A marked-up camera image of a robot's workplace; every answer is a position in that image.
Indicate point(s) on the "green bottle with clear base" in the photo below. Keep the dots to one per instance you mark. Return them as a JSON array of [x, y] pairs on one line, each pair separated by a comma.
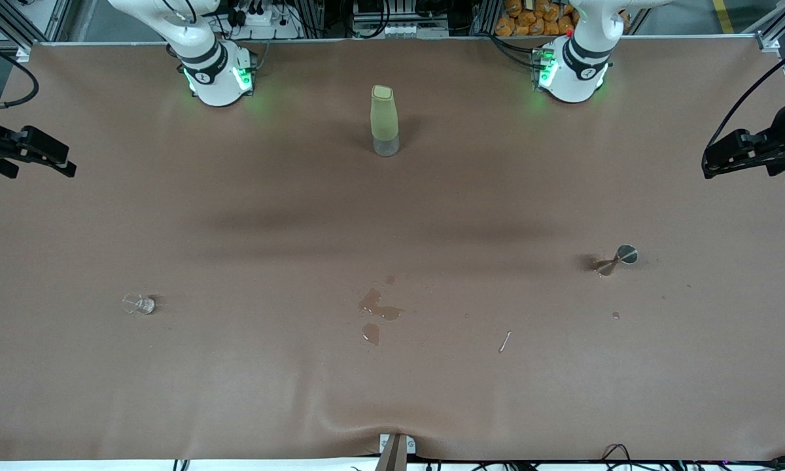
[[384, 118]]

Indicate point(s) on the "metal clamp bracket with post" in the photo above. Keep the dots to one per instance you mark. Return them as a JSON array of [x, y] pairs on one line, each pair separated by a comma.
[[394, 451]]

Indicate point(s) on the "small clear glass shaker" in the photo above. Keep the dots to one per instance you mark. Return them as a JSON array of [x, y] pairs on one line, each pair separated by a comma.
[[140, 304]]

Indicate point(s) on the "liquid spill puddle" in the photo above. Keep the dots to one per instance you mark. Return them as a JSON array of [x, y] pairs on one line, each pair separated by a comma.
[[379, 311]]

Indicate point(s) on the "steel jigger measuring cup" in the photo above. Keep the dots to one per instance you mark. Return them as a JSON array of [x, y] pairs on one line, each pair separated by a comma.
[[618, 258]]

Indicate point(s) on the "brown table mat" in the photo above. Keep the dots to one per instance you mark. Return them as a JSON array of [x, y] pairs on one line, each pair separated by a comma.
[[392, 216]]

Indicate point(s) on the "pile of orange buns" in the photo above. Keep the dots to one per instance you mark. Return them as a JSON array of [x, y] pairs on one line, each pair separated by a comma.
[[536, 23]]

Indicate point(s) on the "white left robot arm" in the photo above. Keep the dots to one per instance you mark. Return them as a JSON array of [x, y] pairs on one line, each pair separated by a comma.
[[572, 72]]

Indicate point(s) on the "white power strip with plugs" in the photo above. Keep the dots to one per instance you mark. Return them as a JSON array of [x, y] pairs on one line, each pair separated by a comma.
[[261, 23]]

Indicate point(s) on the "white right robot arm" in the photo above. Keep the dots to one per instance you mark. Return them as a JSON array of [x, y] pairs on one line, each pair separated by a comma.
[[212, 72]]

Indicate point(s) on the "aluminium frame profile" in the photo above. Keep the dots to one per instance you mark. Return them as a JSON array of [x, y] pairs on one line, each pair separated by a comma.
[[0, 23], [768, 40]]

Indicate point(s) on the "small white stick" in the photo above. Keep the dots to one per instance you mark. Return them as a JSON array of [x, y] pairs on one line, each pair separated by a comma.
[[504, 342]]

